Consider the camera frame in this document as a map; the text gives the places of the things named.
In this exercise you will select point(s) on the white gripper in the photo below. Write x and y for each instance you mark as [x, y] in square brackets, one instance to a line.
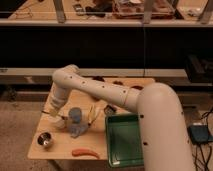
[54, 110]

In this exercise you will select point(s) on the dark-handled fork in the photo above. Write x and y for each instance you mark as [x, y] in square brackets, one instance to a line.
[62, 117]

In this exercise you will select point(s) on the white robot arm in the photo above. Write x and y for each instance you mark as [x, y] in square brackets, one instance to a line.
[163, 131]

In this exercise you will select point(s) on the white paper cup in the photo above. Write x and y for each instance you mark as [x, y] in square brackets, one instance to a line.
[58, 122]

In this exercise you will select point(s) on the grey blue cup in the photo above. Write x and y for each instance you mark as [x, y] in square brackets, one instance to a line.
[75, 114]

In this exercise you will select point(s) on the small metal bowl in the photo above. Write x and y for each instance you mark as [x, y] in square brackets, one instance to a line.
[45, 139]

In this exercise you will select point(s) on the yellow banana toy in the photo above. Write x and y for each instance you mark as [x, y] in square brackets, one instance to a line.
[93, 114]

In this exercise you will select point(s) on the wooden table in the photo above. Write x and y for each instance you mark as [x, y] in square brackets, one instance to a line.
[63, 144]

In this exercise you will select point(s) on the orange sausage toy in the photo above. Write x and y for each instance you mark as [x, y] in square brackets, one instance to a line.
[84, 152]

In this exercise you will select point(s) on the small dark metal object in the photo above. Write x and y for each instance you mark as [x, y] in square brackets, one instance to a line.
[110, 110]

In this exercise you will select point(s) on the dark red plate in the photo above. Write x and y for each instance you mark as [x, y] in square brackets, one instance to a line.
[98, 78]

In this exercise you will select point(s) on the dark grapes toy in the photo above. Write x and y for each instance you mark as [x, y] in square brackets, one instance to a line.
[118, 82]

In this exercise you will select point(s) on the green plastic tray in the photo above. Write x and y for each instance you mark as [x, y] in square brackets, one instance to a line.
[123, 141]

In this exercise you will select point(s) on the red brown bowl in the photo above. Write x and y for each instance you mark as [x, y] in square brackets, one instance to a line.
[137, 87]

